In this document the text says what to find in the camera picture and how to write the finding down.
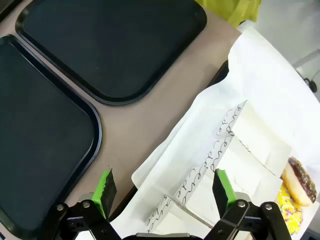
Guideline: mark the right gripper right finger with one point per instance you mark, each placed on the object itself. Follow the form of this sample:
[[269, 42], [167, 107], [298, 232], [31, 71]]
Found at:
[[223, 192]]

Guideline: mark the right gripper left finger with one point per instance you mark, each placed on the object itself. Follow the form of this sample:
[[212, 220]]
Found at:
[[103, 192]]

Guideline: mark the yellow sprinkled donut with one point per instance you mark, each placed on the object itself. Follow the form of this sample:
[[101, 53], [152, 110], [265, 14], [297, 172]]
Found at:
[[290, 215]]

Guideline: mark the chocolate sprinkled donut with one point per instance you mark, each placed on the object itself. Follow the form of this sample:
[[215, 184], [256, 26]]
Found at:
[[297, 185]]

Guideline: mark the white script-print paper donut box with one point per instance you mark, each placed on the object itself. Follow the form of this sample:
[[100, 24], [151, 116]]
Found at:
[[197, 197], [172, 220]]

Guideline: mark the black plastic serving tray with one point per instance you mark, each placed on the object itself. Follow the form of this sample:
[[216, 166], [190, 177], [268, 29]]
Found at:
[[112, 50], [37, 125]]

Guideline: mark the white paper tray liner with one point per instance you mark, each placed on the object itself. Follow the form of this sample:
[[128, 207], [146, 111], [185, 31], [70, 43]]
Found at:
[[262, 75]]

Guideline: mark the yellow-green cloth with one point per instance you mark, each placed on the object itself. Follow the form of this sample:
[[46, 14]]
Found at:
[[240, 10]]

